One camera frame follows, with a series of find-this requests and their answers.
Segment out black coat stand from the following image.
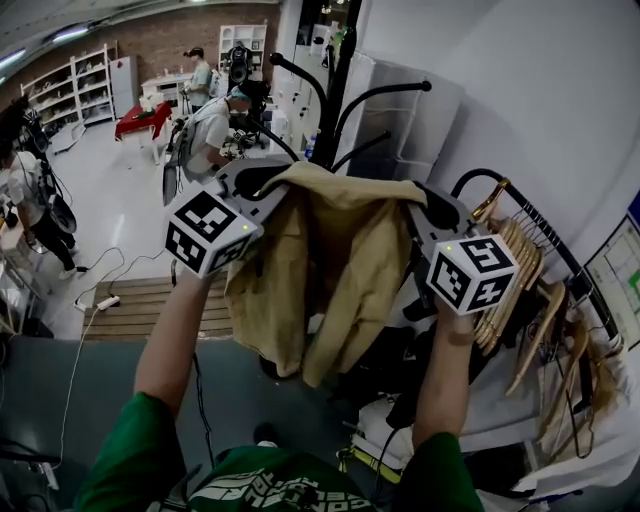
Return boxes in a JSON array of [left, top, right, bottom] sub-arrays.
[[257, 0, 432, 379]]

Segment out row of wooden hangers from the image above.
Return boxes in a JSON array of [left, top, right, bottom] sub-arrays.
[[469, 177, 546, 356]]

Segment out wooden slatted floor mat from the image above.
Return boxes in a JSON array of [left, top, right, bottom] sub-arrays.
[[82, 277, 236, 344]]

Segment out yellow strap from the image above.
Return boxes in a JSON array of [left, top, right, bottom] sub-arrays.
[[337, 444, 404, 484]]

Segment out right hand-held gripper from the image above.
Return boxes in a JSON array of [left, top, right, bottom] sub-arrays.
[[407, 184, 520, 316]]

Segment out person's green printed shirt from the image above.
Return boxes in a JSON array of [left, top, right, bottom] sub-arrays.
[[74, 392, 484, 512]]

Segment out light wooden single hanger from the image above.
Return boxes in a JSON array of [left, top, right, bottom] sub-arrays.
[[504, 282, 567, 397]]

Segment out beige clothes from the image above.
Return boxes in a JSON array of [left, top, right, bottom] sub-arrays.
[[223, 160, 429, 389]]

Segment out white plastic-wrapped cabinet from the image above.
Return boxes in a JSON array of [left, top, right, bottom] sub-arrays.
[[344, 54, 466, 181]]

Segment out white wall plan chart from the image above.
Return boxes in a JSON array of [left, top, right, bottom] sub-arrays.
[[584, 212, 640, 351]]

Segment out person's right forearm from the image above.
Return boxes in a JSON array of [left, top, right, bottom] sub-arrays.
[[409, 299, 476, 449]]

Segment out person's left forearm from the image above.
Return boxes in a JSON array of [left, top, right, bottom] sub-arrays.
[[133, 272, 229, 416]]

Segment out white open shelf unit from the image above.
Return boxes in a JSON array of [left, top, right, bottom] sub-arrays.
[[19, 43, 116, 129]]

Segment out grey tall cabinet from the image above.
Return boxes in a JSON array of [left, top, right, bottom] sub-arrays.
[[108, 54, 139, 119]]

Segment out white cubby shelf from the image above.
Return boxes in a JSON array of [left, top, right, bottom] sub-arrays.
[[218, 24, 269, 76]]

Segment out white fabric sheet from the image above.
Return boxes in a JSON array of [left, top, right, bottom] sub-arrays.
[[359, 349, 640, 501]]

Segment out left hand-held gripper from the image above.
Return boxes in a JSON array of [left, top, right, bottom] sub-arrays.
[[164, 159, 296, 280]]

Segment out red cloth table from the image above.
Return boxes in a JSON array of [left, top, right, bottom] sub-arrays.
[[114, 101, 174, 166]]

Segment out black garment rail rack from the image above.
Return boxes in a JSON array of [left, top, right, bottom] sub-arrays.
[[449, 168, 626, 351]]

